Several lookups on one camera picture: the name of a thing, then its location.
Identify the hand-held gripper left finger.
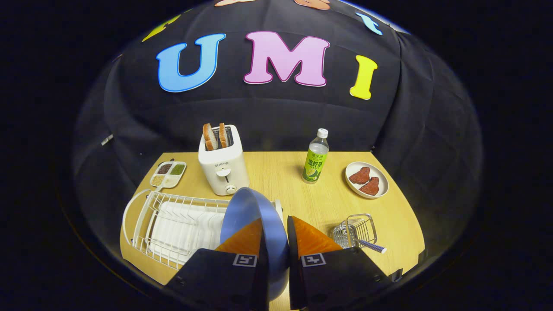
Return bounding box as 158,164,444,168
166,218,269,311

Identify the metal wire basket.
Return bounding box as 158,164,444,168
331,214,378,250

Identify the white wire dish rack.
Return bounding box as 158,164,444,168
122,189,283,270

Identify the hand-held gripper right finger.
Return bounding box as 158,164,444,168
287,216,394,311

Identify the white toaster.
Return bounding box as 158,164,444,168
198,124,250,196

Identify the green label drink bottle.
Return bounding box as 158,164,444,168
302,128,330,184

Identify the red meat piece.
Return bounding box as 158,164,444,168
359,177,380,196
349,167,371,185

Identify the white plate with meat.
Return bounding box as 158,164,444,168
345,162,389,199

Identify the white drip tray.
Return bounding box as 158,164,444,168
149,201,229,264

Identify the blue plate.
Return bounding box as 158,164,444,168
220,187,290,301

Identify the black backdrop cloth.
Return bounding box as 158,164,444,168
71,0,482,260

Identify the white divided seasoning tray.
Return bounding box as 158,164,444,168
150,161,187,189

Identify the striped handle spoon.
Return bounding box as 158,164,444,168
357,239,387,254

